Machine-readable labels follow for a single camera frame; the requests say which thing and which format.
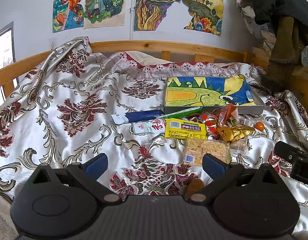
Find blue white long packet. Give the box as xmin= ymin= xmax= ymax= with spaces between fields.
xmin=111 ymin=110 xmax=164 ymax=125

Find orange red snack packet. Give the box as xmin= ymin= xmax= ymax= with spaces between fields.
xmin=200 ymin=103 xmax=239 ymax=134

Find floral satin bed cover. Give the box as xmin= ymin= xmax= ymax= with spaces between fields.
xmin=0 ymin=37 xmax=308 ymax=232

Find small orange ball candy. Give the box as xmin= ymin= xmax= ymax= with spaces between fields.
xmin=254 ymin=122 xmax=264 ymax=131

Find orange girl wall drawing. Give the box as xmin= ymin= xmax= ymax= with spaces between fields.
xmin=52 ymin=0 xmax=85 ymax=33

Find window frame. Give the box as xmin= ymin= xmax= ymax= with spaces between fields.
xmin=0 ymin=22 xmax=19 ymax=106

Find wooden bed rail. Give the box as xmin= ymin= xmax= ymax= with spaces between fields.
xmin=0 ymin=40 xmax=308 ymax=111

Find blond child wall drawing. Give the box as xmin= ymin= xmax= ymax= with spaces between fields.
xmin=83 ymin=0 xmax=125 ymax=29

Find cream pillow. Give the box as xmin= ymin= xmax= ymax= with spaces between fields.
xmin=126 ymin=50 xmax=171 ymax=66

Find brown hanging trousers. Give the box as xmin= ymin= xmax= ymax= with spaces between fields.
xmin=262 ymin=16 xmax=299 ymax=93

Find peanut brittle clear packet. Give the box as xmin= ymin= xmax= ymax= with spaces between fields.
xmin=230 ymin=137 xmax=249 ymax=155

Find green stick packet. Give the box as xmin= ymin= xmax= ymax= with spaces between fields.
xmin=156 ymin=106 xmax=203 ymax=119

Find yellow snack bar packet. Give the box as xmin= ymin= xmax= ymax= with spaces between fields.
xmin=164 ymin=118 xmax=207 ymax=140

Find grey tray with drawing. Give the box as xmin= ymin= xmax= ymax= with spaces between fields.
xmin=164 ymin=75 xmax=264 ymax=115

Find white red snack pouch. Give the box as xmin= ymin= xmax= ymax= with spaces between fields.
xmin=132 ymin=119 xmax=166 ymax=135

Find rice cracker clear packet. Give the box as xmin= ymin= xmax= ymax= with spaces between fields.
xmin=182 ymin=138 xmax=231 ymax=166

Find brown date snack packet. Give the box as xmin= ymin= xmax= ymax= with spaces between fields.
xmin=184 ymin=178 xmax=204 ymax=199

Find gold foil snack packet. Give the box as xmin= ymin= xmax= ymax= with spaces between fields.
xmin=217 ymin=124 xmax=255 ymax=142

